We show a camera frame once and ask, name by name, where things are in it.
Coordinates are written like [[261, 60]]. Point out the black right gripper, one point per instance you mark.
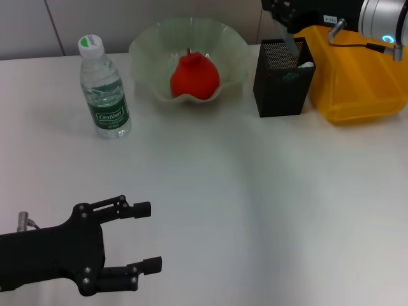
[[328, 11]]

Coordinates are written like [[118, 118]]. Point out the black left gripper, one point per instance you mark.
[[54, 252]]

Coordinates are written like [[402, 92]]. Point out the grey marker pen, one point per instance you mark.
[[291, 43]]

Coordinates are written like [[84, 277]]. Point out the mint green utility knife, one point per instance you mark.
[[306, 65]]

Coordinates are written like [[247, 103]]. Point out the orange knitted toy fruit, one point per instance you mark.
[[194, 78]]

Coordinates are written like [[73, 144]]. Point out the clear water bottle green label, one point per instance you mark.
[[108, 108]]

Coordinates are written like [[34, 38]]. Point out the black mesh pen holder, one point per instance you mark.
[[280, 95]]

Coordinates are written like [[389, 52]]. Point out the green frosted glass fruit bowl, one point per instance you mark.
[[153, 63]]

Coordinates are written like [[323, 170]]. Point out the yellow plastic storage bin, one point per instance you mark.
[[360, 76]]

